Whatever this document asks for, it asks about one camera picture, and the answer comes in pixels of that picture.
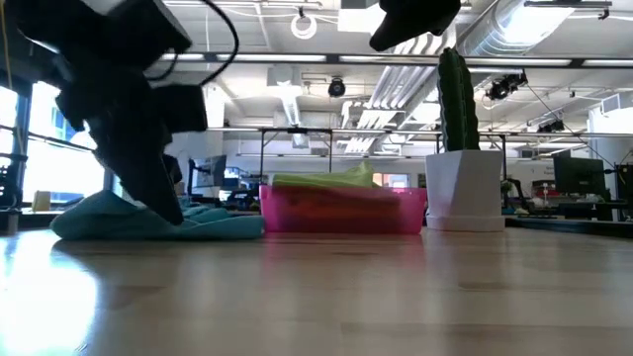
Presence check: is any silver ventilation duct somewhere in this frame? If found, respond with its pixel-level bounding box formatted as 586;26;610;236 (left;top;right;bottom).
454;0;578;58

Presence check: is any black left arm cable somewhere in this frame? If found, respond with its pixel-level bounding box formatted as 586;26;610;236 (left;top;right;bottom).
145;0;241;88

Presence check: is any large bright window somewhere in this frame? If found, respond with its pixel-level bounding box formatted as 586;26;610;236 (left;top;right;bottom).
22;81;118;204

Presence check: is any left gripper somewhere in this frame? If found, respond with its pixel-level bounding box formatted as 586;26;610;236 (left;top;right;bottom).
4;0;209;226

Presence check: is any pink plastic bin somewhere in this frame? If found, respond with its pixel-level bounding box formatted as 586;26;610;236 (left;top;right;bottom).
259;183;427;234

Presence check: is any white cable ring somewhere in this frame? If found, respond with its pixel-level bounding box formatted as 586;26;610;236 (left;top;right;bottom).
290;13;318;41

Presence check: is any black ceiling camera rig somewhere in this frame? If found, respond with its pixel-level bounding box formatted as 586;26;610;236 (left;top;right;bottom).
484;71;529;103

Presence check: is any pale blue microfiber towel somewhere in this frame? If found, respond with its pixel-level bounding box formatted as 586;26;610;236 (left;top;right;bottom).
48;190;266;242

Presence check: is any white faceted plant pot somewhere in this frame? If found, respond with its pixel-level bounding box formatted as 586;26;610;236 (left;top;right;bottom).
423;149;504;218

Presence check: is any black round ceiling fixture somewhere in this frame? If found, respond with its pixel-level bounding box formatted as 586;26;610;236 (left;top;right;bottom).
326;77;347;99

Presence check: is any black desk monitor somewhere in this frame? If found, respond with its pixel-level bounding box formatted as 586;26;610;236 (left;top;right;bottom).
552;155;607;199

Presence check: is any long ceiling light bar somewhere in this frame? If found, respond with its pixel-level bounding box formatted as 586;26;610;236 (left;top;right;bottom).
160;51;441;65
464;56;633;69

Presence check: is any green microfiber towel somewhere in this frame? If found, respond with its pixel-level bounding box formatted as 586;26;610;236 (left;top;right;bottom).
271;160;378;189

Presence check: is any computer monitor on arm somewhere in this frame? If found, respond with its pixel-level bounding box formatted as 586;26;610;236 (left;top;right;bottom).
186;153;228;199

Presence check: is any tan box by window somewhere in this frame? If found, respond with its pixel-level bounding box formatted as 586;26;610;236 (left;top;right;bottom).
32;190;52;213

